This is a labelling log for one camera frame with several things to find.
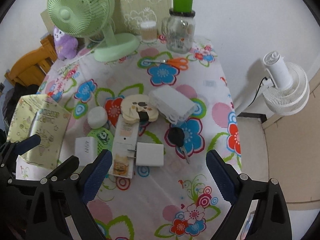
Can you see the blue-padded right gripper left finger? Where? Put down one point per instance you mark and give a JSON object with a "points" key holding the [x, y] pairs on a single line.
{"points": [[91, 178]]}

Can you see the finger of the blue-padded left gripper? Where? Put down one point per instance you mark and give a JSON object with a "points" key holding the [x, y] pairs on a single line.
{"points": [[10, 152], [63, 166]]}

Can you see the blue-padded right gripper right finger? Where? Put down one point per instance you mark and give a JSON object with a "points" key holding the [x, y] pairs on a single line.
{"points": [[271, 218]]}

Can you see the white charger adapter 45W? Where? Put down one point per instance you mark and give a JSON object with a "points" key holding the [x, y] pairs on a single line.
{"points": [[86, 149]]}

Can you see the white remote control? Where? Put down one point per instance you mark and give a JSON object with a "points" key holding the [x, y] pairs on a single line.
{"points": [[124, 149]]}

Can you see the white plug adapter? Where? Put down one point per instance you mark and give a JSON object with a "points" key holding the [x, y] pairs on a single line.
{"points": [[148, 154]]}

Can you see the black car key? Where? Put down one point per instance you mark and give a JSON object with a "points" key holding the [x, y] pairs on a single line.
{"points": [[176, 137]]}

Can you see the green panda speaker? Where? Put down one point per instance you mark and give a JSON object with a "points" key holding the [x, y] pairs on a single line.
{"points": [[103, 137]]}

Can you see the yellow fabric storage box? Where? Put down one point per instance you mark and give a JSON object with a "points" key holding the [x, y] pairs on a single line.
{"points": [[40, 114]]}

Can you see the white rounded case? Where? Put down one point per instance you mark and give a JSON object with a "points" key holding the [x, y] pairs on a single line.
{"points": [[97, 117]]}

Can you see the black clothing pile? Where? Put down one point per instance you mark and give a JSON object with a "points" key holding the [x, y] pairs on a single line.
{"points": [[12, 98]]}

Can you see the wooden chair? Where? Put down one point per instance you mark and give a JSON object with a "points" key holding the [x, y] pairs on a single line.
{"points": [[32, 68]]}

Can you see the beige bear-shaped mirror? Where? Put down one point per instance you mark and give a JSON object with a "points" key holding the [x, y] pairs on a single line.
{"points": [[136, 108]]}

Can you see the floral tablecloth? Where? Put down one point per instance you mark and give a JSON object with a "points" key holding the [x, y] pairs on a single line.
{"points": [[180, 199]]}

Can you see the purple plush bunny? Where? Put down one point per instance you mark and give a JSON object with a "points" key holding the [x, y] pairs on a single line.
{"points": [[65, 45]]}

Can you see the clear plastic box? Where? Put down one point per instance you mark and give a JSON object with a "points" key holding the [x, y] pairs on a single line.
{"points": [[175, 106]]}

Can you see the white floor fan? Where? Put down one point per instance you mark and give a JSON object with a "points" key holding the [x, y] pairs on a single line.
{"points": [[285, 90]]}

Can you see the cotton swab container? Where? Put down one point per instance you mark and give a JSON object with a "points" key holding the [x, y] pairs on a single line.
{"points": [[148, 31]]}

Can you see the green desk fan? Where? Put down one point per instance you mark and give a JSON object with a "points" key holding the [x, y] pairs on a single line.
{"points": [[85, 18]]}

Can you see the glass jar green lid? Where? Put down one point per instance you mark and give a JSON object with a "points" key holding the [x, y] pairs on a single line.
{"points": [[179, 27]]}

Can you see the beige cartoon cushion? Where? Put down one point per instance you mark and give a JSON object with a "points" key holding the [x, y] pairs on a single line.
{"points": [[129, 14]]}

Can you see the orange handled scissors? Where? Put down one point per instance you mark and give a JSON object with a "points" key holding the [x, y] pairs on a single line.
{"points": [[179, 63]]}

